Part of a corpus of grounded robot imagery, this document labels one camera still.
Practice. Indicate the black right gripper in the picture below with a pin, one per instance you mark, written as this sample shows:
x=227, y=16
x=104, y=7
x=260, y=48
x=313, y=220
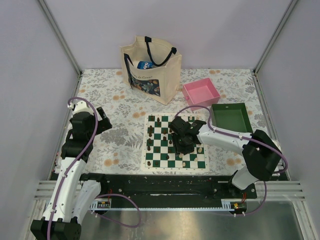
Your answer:
x=186, y=150

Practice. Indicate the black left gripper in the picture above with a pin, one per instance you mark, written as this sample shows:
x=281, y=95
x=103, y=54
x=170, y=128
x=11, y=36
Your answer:
x=103, y=124

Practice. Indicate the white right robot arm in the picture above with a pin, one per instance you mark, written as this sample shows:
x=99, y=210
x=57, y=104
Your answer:
x=259, y=151

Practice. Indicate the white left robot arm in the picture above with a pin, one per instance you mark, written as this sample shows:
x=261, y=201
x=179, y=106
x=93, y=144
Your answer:
x=66, y=209

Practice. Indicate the green white chess board mat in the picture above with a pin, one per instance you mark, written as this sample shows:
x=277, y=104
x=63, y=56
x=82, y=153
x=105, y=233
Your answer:
x=158, y=153

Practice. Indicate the floral tablecloth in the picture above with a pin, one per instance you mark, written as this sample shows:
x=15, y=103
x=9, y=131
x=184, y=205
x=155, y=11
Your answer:
x=119, y=150

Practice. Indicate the pink plastic box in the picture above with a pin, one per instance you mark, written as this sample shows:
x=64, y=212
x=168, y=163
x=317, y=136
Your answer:
x=200, y=93

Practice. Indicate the green plastic tray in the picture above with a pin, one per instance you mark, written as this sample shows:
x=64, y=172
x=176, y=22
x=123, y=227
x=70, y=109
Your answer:
x=231, y=116

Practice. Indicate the beige canvas tote bag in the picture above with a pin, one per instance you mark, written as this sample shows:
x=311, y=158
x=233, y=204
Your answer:
x=160, y=82

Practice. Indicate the blue white can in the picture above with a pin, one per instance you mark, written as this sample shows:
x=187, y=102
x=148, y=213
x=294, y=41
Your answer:
x=143, y=65

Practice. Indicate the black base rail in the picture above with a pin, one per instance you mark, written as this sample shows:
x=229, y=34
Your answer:
x=169, y=191

